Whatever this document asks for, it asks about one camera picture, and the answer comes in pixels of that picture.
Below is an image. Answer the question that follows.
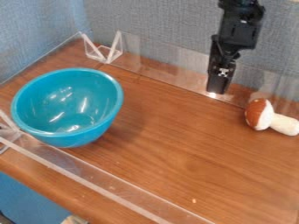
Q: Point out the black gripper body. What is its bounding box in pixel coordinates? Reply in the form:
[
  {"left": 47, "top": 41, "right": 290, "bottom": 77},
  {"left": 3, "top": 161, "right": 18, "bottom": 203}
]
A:
[{"left": 212, "top": 5, "right": 266, "bottom": 63}]

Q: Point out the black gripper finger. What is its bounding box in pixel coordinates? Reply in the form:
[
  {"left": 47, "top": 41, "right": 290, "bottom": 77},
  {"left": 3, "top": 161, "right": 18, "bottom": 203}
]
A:
[{"left": 208, "top": 58, "right": 237, "bottom": 95}]

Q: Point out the brown white plush mushroom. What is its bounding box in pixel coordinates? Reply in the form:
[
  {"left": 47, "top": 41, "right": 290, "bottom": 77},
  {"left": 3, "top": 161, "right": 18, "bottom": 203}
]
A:
[{"left": 245, "top": 98, "right": 299, "bottom": 137}]

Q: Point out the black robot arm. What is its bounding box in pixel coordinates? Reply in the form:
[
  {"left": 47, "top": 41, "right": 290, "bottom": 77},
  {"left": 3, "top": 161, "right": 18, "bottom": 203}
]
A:
[{"left": 208, "top": 0, "right": 266, "bottom": 95}]

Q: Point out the blue plastic bowl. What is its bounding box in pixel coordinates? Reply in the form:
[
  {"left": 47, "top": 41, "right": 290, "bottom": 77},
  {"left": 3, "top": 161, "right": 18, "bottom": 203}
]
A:
[{"left": 11, "top": 67, "right": 125, "bottom": 148}]

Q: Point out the clear acrylic back barrier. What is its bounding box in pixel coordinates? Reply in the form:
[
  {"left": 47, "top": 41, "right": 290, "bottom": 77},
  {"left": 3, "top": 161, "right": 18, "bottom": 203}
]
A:
[{"left": 114, "top": 31, "right": 299, "bottom": 118}]

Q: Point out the clear acrylic barrier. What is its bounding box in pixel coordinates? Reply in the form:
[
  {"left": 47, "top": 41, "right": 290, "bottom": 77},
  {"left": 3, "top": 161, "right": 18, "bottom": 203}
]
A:
[
  {"left": 0, "top": 109, "right": 216, "bottom": 224},
  {"left": 114, "top": 31, "right": 299, "bottom": 118},
  {"left": 0, "top": 31, "right": 82, "bottom": 85}
]

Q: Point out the clear acrylic left barrier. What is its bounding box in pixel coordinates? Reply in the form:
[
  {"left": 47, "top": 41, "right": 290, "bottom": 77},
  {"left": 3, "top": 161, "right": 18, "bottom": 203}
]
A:
[{"left": 0, "top": 31, "right": 82, "bottom": 85}]

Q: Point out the clear acrylic front barrier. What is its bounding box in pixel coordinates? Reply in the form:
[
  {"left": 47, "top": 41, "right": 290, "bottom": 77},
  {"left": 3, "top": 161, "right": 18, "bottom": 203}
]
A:
[{"left": 0, "top": 109, "right": 216, "bottom": 224}]

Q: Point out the clear acrylic corner bracket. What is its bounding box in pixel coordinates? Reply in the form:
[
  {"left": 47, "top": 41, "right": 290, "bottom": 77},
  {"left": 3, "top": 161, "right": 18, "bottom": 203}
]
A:
[{"left": 81, "top": 31, "right": 125, "bottom": 64}]

